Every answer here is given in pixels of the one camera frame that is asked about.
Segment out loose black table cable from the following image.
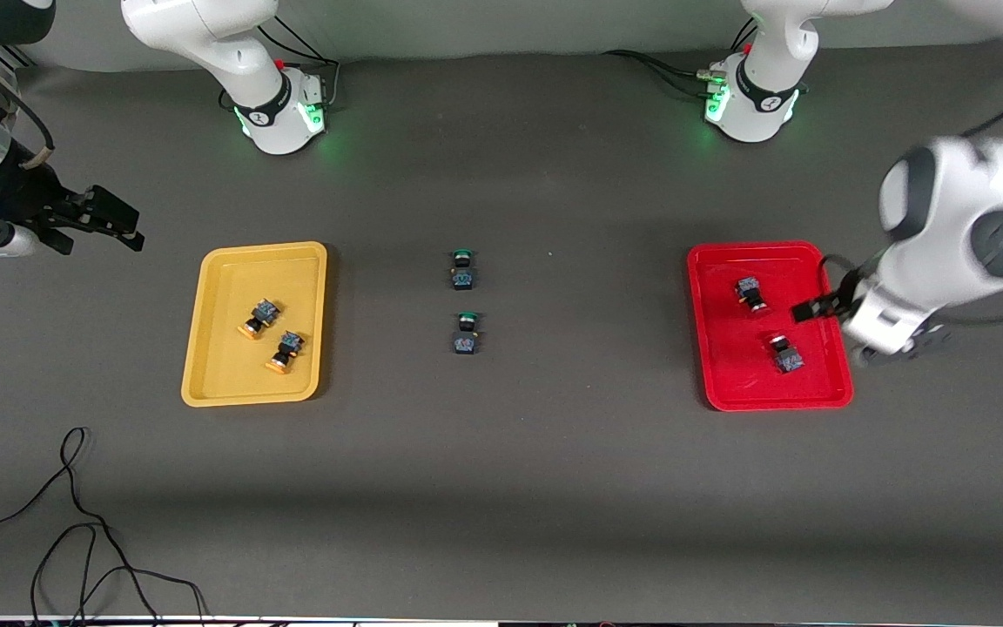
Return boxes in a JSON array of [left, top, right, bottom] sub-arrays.
[[0, 427, 206, 627]]

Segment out black right arm base cables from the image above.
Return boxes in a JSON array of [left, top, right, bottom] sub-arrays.
[[256, 13, 341, 69]]

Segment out yellow plastic tray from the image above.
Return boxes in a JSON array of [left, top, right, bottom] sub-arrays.
[[181, 241, 329, 408]]

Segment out red mushroom push button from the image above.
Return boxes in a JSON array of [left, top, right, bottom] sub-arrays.
[[765, 333, 805, 375], [734, 275, 770, 316]]

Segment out black left arm base cables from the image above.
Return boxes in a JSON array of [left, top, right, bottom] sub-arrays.
[[602, 50, 720, 98]]

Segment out red plastic tray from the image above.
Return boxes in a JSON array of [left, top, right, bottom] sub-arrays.
[[687, 241, 855, 412]]

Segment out black arm base cables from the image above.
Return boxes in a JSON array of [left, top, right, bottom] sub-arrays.
[[256, 13, 341, 69], [602, 50, 720, 98]]

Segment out yellow mushroom push button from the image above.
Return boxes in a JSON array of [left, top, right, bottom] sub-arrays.
[[237, 299, 282, 341], [264, 330, 306, 375]]

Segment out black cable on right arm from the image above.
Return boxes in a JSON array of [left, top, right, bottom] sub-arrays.
[[0, 44, 57, 168]]

